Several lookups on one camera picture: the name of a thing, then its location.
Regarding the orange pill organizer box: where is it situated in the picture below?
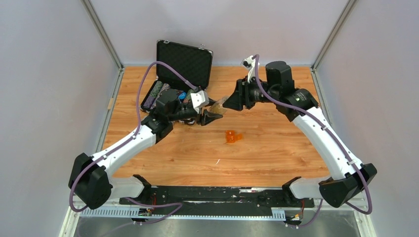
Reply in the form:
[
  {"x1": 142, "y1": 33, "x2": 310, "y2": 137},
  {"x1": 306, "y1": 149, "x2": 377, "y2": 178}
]
[{"x1": 225, "y1": 130, "x2": 243, "y2": 144}]

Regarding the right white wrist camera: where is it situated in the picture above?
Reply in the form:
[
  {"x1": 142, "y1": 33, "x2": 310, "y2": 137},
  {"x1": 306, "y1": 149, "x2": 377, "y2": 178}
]
[{"x1": 241, "y1": 55, "x2": 259, "y2": 83}]

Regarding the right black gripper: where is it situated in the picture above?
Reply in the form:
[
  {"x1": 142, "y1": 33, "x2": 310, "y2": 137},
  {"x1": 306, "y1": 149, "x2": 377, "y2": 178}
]
[{"x1": 222, "y1": 76, "x2": 277, "y2": 112}]

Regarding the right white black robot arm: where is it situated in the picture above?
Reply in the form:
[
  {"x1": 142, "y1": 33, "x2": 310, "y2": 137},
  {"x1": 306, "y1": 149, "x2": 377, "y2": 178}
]
[{"x1": 223, "y1": 56, "x2": 377, "y2": 208}]

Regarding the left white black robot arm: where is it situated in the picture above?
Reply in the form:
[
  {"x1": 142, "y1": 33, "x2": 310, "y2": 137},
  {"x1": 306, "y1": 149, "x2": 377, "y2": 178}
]
[{"x1": 69, "y1": 89, "x2": 223, "y2": 212}]

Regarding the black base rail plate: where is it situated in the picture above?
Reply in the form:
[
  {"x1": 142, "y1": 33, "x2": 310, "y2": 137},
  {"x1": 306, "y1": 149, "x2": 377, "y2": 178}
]
[{"x1": 119, "y1": 186, "x2": 315, "y2": 220}]

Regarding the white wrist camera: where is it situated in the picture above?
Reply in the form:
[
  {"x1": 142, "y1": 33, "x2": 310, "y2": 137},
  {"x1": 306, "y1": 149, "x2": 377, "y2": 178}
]
[
  {"x1": 191, "y1": 90, "x2": 210, "y2": 114},
  {"x1": 241, "y1": 55, "x2": 259, "y2": 83}
]

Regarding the clear pill bottle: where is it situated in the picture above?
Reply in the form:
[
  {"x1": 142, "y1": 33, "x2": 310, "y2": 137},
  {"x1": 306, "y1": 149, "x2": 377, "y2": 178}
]
[{"x1": 209, "y1": 96, "x2": 229, "y2": 115}]

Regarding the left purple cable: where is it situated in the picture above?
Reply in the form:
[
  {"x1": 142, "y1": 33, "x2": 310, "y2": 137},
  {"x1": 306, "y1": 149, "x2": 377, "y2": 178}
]
[{"x1": 69, "y1": 61, "x2": 199, "y2": 225}]

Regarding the black poker chip case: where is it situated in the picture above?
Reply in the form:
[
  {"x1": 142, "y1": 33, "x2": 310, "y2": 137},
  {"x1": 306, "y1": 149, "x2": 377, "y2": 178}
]
[{"x1": 140, "y1": 39, "x2": 213, "y2": 112}]

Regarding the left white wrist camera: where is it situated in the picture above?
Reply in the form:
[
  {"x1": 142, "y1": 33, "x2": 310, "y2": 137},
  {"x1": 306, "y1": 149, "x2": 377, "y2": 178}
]
[{"x1": 191, "y1": 90, "x2": 210, "y2": 114}]

